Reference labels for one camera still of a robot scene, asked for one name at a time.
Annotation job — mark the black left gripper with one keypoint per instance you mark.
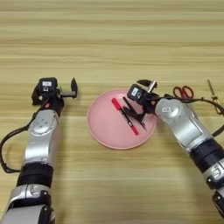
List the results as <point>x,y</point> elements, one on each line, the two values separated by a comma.
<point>54,100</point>

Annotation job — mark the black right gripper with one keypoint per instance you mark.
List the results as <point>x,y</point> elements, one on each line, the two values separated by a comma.
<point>150,102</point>

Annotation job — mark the red marker pen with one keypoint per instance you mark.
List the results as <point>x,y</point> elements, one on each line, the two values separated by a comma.
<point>121,112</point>

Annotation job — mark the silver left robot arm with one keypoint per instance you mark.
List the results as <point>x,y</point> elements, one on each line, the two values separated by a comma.
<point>40,140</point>

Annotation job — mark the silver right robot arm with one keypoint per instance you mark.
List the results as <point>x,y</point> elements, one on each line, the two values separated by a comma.
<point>189,131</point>

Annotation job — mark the right gripper's black labelled box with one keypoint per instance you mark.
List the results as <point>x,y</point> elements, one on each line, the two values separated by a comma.
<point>136,92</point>

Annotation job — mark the gripper's black labelled box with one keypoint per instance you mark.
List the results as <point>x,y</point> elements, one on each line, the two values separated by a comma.
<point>136,92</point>
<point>47,84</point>

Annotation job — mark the left gripper's black labelled box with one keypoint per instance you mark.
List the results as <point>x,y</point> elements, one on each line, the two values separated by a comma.
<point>47,84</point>

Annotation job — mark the pink round plate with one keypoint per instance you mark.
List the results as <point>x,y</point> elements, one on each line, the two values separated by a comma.
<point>108,125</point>

